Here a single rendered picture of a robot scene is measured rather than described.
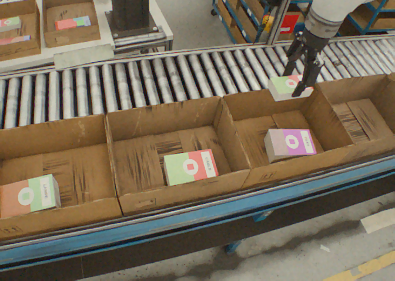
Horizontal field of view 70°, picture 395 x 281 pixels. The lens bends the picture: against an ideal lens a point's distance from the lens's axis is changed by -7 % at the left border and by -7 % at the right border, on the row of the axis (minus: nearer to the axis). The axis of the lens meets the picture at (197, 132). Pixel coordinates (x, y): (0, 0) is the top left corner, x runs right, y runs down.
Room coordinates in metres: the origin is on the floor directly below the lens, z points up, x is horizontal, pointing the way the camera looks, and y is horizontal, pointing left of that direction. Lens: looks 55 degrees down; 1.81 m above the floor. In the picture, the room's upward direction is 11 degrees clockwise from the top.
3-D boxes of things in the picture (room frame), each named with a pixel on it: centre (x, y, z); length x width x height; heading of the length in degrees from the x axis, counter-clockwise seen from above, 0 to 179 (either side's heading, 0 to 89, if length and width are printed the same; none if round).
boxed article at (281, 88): (0.72, -0.27, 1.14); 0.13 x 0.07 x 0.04; 115
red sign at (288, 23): (1.52, -0.37, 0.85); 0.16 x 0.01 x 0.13; 115
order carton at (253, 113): (0.66, -0.30, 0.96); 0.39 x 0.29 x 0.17; 115
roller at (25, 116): (0.67, 0.77, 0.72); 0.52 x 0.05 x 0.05; 25
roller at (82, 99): (0.78, 0.53, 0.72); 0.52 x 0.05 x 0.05; 25
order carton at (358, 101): (0.82, -0.65, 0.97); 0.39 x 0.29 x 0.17; 115
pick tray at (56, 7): (1.32, 0.82, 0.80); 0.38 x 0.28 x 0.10; 29
